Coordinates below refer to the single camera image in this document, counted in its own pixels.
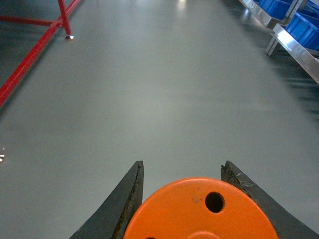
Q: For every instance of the blue plastic bin far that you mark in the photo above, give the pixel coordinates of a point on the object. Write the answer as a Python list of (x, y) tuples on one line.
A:
[(275, 8)]

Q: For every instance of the steel roller shelf rack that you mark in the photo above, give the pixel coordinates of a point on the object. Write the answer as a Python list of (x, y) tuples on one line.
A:
[(308, 59)]

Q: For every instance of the red metal table frame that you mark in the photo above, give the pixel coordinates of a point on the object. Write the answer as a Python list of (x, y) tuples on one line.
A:
[(26, 28)]

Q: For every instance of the orange cylindrical 4680 cap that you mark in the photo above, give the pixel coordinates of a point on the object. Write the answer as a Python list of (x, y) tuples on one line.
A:
[(199, 208)]

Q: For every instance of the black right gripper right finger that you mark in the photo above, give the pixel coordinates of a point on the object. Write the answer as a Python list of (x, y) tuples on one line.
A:
[(284, 223)]

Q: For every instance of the blue plastic bin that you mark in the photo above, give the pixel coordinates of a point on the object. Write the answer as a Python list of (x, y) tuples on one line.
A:
[(275, 8), (305, 30)]

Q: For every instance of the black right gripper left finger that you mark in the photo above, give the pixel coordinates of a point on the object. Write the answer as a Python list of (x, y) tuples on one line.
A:
[(113, 216)]

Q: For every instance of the blue plastic bin near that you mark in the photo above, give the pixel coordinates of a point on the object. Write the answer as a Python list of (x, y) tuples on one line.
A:
[(305, 30)]

